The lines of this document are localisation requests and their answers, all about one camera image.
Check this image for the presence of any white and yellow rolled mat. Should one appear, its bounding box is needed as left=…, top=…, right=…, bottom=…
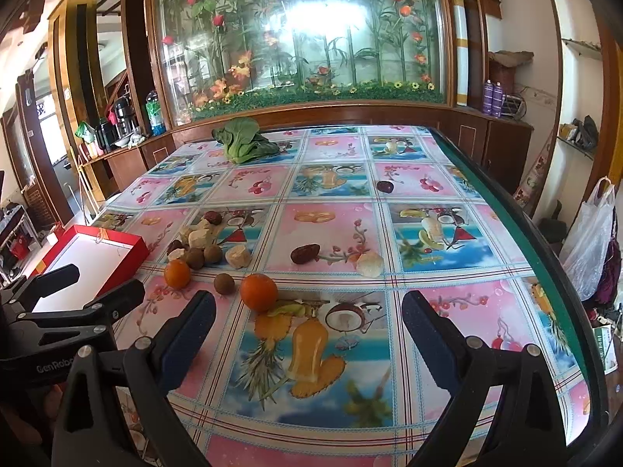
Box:
left=450, top=0, right=470, bottom=108

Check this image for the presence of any fruit printed tablecloth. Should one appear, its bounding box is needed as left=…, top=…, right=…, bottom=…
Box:
left=88, top=125, right=592, bottom=467

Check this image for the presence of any leaning printed poster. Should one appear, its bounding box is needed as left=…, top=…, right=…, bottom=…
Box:
left=513, top=146, right=551, bottom=207

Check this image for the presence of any wicker basket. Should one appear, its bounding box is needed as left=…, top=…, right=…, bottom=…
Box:
left=488, top=51, right=524, bottom=95

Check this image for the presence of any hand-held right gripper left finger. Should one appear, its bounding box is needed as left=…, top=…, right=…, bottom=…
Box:
left=51, top=290, right=217, bottom=467

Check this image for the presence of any orange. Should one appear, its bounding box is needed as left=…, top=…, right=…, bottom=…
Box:
left=239, top=274, right=279, bottom=313
left=164, top=259, right=192, bottom=289

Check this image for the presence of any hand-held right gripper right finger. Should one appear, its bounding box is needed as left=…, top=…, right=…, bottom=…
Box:
left=401, top=290, right=568, bottom=467

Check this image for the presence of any wooden cabinet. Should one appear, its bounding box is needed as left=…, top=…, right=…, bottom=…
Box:
left=78, top=100, right=536, bottom=205

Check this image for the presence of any glass panel with artificial flowers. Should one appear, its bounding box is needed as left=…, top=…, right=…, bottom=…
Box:
left=146, top=0, right=451, bottom=125

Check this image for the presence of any white plastic bag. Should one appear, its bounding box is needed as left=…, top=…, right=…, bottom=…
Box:
left=560, top=177, right=616, bottom=302

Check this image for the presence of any green bok choy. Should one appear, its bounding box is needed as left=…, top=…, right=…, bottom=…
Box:
left=211, top=118, right=282, bottom=165

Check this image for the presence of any wire frame appliance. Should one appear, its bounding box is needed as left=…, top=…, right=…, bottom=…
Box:
left=502, top=93, right=529, bottom=120

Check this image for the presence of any green water bottle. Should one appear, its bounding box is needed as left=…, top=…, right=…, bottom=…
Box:
left=145, top=90, right=167, bottom=136

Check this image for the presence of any red cardboard box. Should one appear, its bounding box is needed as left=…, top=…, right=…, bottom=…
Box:
left=29, top=225, right=150, bottom=313

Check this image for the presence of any green-edged table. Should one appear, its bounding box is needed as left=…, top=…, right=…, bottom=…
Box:
left=428, top=126, right=611, bottom=467

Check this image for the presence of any dark thermos flask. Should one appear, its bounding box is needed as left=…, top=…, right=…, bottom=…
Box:
left=113, top=97, right=133, bottom=137
left=95, top=119, right=115, bottom=153

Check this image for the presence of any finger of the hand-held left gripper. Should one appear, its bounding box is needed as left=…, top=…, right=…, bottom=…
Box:
left=0, top=263, right=80, bottom=313
left=17, top=279, right=146, bottom=339

